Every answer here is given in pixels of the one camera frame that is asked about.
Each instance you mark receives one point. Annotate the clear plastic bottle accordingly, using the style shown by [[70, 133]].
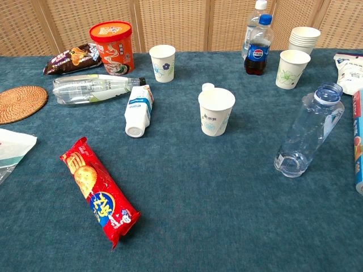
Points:
[[309, 133]]

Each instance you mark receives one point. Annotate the white milk bottle blue label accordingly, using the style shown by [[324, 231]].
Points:
[[139, 110]]

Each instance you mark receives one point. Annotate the clear bottle black cap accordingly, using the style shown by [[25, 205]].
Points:
[[90, 89]]

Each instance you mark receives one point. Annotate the cola bottle blue cap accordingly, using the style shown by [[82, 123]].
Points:
[[258, 54]]

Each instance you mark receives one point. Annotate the clear water bottle white cap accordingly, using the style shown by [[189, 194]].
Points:
[[251, 22]]

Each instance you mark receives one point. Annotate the long blue tube packet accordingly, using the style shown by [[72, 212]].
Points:
[[358, 136]]

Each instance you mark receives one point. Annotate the paper cup green blue print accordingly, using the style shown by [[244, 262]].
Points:
[[214, 116]]

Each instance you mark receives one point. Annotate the blue tablecloth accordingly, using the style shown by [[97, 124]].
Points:
[[198, 198]]

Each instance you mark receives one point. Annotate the paper cup blue flower print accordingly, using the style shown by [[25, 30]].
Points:
[[163, 68]]

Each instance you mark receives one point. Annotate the red biscuit pack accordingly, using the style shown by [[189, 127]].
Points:
[[93, 187]]

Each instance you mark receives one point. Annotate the woven bamboo folding screen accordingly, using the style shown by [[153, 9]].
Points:
[[175, 25]]

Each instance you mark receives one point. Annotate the orange instant noodle cup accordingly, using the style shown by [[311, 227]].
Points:
[[113, 48]]

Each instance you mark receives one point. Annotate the paper cup green flower print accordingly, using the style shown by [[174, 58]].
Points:
[[290, 73]]

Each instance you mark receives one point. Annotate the brown chocolate snack bag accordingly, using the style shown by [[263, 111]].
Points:
[[72, 59]]

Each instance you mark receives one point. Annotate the stack of paper cups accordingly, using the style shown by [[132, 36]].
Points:
[[303, 38]]

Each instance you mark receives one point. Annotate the round woven rattan coaster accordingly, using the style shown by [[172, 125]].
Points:
[[21, 104]]

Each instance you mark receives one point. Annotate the white green snack bag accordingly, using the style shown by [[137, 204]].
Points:
[[12, 147]]

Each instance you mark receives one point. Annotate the white powder bag blue print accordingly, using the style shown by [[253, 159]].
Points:
[[350, 73]]

